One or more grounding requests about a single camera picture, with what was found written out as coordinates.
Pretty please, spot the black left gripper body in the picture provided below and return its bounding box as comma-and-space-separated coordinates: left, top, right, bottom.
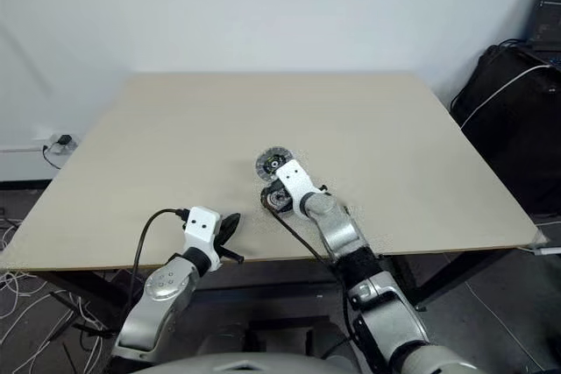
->
216, 217, 244, 265

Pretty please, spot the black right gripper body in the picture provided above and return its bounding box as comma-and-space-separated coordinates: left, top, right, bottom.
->
279, 190, 301, 217

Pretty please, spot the silver robot torso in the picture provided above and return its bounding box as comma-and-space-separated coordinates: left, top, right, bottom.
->
151, 349, 357, 374

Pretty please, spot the large black bag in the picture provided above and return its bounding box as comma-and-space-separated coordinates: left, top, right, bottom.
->
450, 43, 561, 217

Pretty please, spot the white plug at table edge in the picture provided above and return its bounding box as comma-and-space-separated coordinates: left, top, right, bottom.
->
531, 244, 561, 258

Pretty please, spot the black laptop computer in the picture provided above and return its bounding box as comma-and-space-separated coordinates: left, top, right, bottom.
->
523, 0, 561, 56

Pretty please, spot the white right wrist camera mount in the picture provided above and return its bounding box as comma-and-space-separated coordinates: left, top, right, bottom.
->
275, 161, 326, 222

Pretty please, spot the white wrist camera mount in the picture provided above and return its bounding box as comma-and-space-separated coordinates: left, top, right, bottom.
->
182, 206, 223, 273
275, 161, 326, 222

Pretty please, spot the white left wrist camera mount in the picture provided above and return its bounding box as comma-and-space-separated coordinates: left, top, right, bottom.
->
182, 206, 223, 273

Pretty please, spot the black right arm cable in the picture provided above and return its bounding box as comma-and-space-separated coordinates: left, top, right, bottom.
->
260, 187, 357, 349

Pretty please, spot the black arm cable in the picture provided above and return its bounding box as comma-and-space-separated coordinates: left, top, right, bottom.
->
130, 208, 190, 307
260, 187, 357, 349

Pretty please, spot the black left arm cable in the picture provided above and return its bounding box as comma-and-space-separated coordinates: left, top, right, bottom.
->
130, 208, 190, 307

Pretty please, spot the white wall socket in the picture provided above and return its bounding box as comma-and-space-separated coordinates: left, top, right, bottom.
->
43, 130, 81, 154

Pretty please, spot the black table frame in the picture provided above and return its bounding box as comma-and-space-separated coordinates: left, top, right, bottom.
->
37, 242, 535, 318

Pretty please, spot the black adapter cable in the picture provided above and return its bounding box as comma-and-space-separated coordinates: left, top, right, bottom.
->
41, 141, 63, 171

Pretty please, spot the white floor cable bundle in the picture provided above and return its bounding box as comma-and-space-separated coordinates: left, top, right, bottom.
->
0, 215, 116, 374

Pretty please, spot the white wall cable duct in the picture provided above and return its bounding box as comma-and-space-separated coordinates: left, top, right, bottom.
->
0, 145, 48, 155

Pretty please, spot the white cable over bag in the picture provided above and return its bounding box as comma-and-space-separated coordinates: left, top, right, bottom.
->
459, 63, 554, 128

